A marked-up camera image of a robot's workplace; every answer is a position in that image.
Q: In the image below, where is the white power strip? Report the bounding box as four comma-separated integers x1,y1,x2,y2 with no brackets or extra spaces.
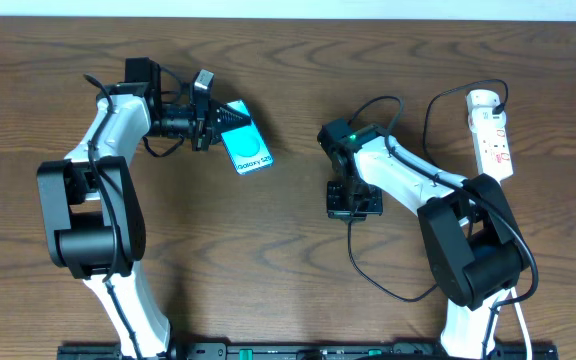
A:
468,107,513,183

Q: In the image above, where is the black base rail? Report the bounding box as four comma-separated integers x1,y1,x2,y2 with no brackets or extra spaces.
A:
56,342,559,360

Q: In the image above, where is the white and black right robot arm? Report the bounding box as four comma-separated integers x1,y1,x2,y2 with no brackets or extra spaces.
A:
317,119,537,359

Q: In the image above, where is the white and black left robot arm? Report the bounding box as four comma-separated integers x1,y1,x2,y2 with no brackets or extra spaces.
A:
37,57,252,359

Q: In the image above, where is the white USB charger adapter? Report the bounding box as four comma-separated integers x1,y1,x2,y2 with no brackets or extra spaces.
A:
466,89,505,115

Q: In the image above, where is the blue screen Galaxy smartphone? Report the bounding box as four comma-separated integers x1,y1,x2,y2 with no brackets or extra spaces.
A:
222,120,274,175

